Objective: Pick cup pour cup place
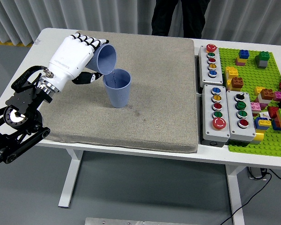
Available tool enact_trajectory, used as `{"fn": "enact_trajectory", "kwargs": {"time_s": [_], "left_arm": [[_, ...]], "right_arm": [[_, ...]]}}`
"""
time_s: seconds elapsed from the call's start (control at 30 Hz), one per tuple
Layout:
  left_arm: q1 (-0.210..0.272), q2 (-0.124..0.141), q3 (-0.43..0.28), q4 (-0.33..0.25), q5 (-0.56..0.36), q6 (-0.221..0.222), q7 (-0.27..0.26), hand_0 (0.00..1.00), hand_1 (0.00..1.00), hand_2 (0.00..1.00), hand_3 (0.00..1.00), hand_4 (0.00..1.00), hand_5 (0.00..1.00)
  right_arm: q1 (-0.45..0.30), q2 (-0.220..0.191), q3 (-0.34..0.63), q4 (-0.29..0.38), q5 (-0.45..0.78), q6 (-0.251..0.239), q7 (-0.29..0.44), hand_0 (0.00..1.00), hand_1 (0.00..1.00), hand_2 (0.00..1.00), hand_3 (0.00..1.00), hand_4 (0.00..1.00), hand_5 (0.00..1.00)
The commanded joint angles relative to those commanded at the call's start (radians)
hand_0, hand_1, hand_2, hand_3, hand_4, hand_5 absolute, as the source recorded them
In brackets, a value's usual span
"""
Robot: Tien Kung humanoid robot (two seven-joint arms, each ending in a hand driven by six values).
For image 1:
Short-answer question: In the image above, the white table leg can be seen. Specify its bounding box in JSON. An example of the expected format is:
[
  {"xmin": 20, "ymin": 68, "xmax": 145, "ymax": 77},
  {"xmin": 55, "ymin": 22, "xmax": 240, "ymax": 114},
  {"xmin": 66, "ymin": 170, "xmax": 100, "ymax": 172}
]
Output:
[
  {"xmin": 58, "ymin": 148, "xmax": 85, "ymax": 209},
  {"xmin": 224, "ymin": 164, "xmax": 246, "ymax": 225}
]

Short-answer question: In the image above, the grey box with selector switch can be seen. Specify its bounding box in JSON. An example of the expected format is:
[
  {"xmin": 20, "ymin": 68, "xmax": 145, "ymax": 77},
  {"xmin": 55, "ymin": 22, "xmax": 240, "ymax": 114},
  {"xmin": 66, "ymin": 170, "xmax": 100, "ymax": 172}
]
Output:
[{"xmin": 226, "ymin": 90, "xmax": 257, "ymax": 143}]

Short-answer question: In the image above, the red building block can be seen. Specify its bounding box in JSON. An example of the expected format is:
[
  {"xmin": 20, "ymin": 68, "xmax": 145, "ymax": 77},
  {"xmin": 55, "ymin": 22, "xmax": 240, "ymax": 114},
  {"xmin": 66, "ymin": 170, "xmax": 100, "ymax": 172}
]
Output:
[{"xmin": 267, "ymin": 105, "xmax": 281, "ymax": 119}]

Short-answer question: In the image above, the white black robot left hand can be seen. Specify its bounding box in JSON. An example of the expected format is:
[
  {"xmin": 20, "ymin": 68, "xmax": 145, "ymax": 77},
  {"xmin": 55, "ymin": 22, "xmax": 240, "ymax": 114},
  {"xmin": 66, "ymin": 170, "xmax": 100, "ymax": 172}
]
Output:
[{"xmin": 47, "ymin": 33, "xmax": 110, "ymax": 92}]

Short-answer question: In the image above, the grey building block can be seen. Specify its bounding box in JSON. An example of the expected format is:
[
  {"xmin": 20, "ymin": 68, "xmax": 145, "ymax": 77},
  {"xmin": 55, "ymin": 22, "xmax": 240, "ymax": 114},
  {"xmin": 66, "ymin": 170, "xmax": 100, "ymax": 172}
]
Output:
[{"xmin": 254, "ymin": 55, "xmax": 268, "ymax": 69}]

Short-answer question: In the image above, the grey box large red button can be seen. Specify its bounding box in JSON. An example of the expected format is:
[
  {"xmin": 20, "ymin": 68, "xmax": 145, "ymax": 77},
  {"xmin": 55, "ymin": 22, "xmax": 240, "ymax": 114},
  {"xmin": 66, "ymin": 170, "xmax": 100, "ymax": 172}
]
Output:
[{"xmin": 201, "ymin": 84, "xmax": 231, "ymax": 146}]

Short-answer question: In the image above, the grey-brown fabric mat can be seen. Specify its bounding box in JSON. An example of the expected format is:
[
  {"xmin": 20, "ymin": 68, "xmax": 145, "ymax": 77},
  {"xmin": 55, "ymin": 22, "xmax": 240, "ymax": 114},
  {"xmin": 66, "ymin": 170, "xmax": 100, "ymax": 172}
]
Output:
[{"xmin": 36, "ymin": 30, "xmax": 200, "ymax": 154}]

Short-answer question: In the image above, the brown building block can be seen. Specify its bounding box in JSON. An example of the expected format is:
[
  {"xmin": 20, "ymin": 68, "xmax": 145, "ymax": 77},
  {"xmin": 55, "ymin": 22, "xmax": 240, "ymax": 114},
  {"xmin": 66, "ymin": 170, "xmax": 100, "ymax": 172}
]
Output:
[
  {"xmin": 259, "ymin": 88, "xmax": 275, "ymax": 101},
  {"xmin": 230, "ymin": 76, "xmax": 244, "ymax": 90}
]

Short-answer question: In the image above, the grey power strip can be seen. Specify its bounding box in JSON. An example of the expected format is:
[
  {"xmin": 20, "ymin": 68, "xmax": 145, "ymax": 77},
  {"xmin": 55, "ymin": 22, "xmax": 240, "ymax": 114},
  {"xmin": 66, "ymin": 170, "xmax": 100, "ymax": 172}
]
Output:
[{"xmin": 247, "ymin": 166, "xmax": 269, "ymax": 181}]

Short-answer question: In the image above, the person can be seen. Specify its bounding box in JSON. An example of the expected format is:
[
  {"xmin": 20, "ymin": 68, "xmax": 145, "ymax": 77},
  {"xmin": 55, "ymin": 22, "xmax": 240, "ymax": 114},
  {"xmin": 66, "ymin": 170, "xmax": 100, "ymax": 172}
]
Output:
[{"xmin": 151, "ymin": 0, "xmax": 211, "ymax": 39}]

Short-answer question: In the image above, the white pleated curtain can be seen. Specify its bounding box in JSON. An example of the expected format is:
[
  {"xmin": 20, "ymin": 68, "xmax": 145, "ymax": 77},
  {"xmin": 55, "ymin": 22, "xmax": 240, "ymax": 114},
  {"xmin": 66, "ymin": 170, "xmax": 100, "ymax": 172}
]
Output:
[{"xmin": 0, "ymin": 0, "xmax": 281, "ymax": 46}]

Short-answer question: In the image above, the white building block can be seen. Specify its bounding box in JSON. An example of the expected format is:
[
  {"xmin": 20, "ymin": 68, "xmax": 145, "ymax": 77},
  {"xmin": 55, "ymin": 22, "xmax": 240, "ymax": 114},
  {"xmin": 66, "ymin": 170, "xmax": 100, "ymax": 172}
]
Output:
[{"xmin": 258, "ymin": 95, "xmax": 272, "ymax": 105}]

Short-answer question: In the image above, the grey five-button control box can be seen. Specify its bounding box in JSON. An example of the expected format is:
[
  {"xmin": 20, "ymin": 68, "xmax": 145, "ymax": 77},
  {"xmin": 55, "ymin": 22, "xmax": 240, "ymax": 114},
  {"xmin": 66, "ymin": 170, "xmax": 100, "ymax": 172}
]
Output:
[{"xmin": 198, "ymin": 44, "xmax": 224, "ymax": 88}]

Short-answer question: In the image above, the green studded baseplate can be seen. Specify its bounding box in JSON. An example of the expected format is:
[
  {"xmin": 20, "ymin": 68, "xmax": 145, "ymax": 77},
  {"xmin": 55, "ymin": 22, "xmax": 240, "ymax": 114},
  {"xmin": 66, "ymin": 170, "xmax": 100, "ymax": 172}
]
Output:
[{"xmin": 218, "ymin": 47, "xmax": 281, "ymax": 158}]

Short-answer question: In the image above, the blue ribbed cup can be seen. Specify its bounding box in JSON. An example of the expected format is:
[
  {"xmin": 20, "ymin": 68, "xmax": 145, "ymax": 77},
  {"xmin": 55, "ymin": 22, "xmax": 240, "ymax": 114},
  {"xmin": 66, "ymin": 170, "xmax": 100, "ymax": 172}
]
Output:
[
  {"xmin": 85, "ymin": 44, "xmax": 118, "ymax": 75},
  {"xmin": 102, "ymin": 68, "xmax": 132, "ymax": 109}
]

